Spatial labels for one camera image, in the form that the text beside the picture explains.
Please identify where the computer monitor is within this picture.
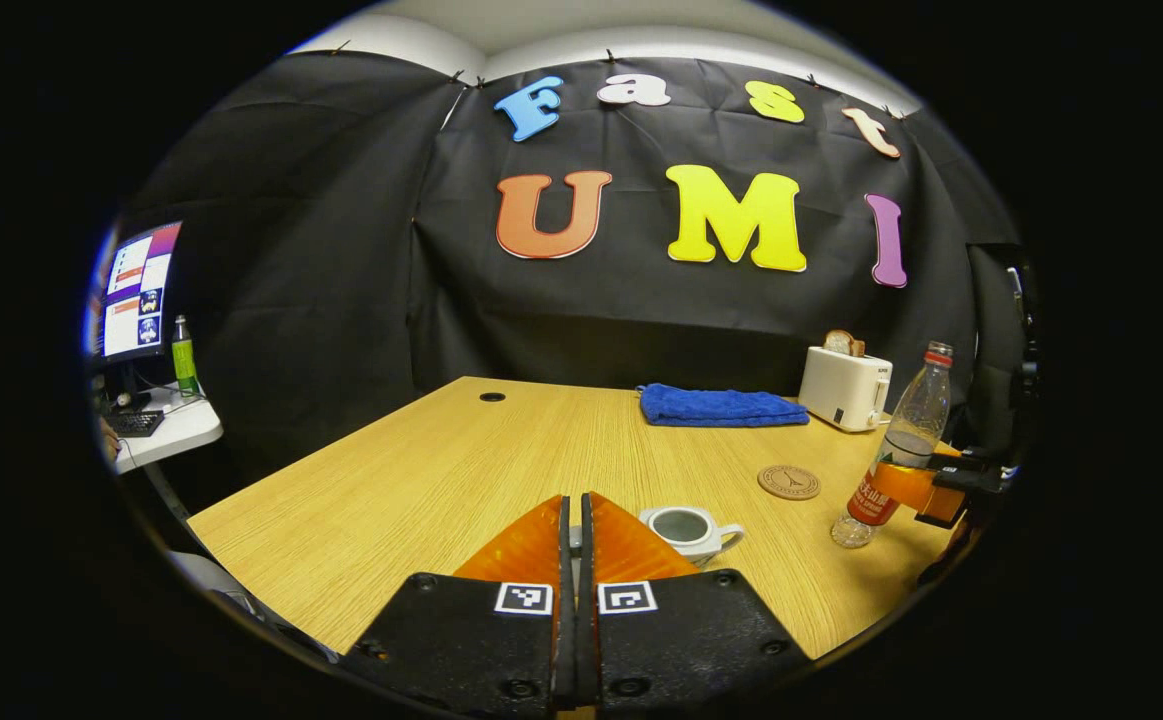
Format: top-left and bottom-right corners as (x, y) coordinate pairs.
(91, 222), (184, 363)

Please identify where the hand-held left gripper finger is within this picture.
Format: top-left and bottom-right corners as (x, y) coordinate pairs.
(341, 493), (576, 716)
(581, 490), (812, 713)

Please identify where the green drink bottle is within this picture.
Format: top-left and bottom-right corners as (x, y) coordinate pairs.
(172, 315), (201, 398)

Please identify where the black keyboard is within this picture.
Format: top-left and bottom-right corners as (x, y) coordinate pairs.
(104, 408), (167, 439)

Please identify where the black backdrop cloth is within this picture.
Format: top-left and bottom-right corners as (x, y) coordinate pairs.
(116, 50), (1042, 481)

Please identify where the round brown coaster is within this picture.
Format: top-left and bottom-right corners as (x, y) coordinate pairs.
(757, 464), (823, 501)

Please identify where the white side desk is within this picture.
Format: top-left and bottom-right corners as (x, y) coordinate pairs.
(106, 385), (225, 476)

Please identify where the clear plastic water bottle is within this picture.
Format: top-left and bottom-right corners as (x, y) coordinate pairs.
(831, 341), (955, 549)

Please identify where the white teacup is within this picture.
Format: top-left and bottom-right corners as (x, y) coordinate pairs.
(638, 505), (746, 564)

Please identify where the white toaster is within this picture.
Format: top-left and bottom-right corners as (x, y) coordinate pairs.
(799, 346), (894, 433)

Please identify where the blue folded towel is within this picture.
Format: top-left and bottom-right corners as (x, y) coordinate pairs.
(638, 383), (811, 429)

